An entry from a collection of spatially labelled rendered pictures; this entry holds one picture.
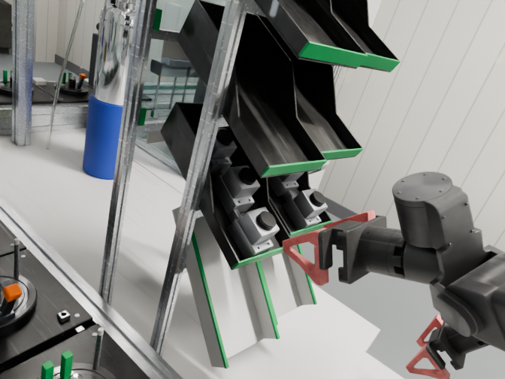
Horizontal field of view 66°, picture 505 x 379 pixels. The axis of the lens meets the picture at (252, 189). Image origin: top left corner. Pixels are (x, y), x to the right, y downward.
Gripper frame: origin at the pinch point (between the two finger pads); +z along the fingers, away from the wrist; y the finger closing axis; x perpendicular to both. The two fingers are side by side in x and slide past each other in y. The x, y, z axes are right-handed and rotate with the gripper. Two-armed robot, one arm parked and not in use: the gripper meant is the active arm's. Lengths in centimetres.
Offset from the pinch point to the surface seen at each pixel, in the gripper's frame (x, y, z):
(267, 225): -1.3, 1.6, 6.6
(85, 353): 19.1, 21.3, 31.2
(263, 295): 15.2, -7.0, 16.6
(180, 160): -11.4, 5.1, 22.3
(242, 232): 0.0, 2.8, 10.8
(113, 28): -49, -17, 81
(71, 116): -27, -24, 139
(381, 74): -55, -264, 118
